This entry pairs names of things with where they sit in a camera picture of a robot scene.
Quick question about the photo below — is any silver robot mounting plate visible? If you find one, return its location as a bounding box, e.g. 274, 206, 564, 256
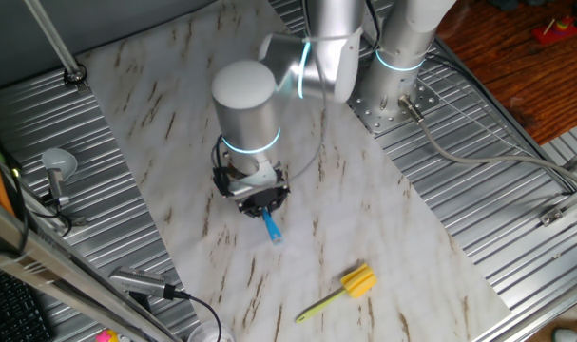
347, 61, 441, 135

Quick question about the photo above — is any clear plastic cup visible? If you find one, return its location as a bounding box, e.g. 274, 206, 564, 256
187, 321, 236, 342

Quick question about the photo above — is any black keyboard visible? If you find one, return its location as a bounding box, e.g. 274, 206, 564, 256
0, 263, 54, 342

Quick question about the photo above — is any marble pattern table sheet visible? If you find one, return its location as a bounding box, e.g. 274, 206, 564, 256
76, 0, 512, 342

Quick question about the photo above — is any silver metal pole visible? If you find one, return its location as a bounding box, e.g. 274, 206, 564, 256
24, 0, 88, 90

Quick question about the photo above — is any black camera cable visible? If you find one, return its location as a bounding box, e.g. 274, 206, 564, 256
166, 287, 222, 333

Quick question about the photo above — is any red stacking toy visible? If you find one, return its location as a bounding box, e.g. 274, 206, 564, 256
530, 16, 577, 46

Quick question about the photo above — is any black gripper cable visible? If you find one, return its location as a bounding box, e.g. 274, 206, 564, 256
210, 135, 233, 191

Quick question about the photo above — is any aluminium frame bar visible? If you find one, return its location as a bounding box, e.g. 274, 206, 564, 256
0, 192, 183, 342

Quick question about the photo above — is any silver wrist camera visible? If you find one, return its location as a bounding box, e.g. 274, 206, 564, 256
224, 165, 288, 203

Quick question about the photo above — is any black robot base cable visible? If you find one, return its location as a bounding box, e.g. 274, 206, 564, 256
363, 0, 383, 51

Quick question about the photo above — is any silver ribbed camera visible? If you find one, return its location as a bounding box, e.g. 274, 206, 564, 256
107, 265, 178, 301

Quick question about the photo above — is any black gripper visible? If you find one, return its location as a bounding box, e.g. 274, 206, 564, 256
237, 182, 291, 219

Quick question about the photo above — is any grey cable with metal connector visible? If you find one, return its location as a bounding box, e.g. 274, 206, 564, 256
397, 94, 577, 191

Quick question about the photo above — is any blue handled brown bristle brush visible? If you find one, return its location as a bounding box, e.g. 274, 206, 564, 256
261, 207, 286, 246

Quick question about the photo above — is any yellow sponge brush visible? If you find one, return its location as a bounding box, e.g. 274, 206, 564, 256
295, 263, 378, 325

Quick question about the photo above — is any aluminium corner bracket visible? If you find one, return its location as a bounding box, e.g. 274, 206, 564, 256
539, 182, 577, 227

